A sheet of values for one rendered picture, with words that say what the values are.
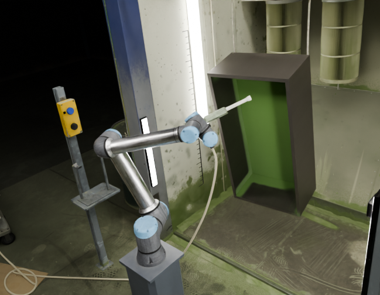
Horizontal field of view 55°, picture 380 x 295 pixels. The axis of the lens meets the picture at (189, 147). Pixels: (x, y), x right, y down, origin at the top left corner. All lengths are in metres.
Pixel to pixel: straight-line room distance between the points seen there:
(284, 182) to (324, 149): 0.70
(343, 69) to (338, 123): 0.61
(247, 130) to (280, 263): 1.14
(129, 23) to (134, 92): 0.50
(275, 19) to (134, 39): 1.45
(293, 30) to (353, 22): 0.56
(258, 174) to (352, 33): 1.44
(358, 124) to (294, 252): 1.36
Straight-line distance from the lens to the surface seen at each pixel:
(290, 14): 3.68
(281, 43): 3.72
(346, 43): 3.48
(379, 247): 1.72
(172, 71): 3.12
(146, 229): 2.29
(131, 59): 2.83
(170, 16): 3.08
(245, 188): 3.35
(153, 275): 2.37
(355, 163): 3.77
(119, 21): 2.79
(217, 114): 2.38
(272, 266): 3.24
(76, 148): 2.91
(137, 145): 2.05
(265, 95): 2.91
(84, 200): 2.93
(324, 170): 3.84
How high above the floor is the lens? 2.28
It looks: 25 degrees down
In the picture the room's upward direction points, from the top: 6 degrees counter-clockwise
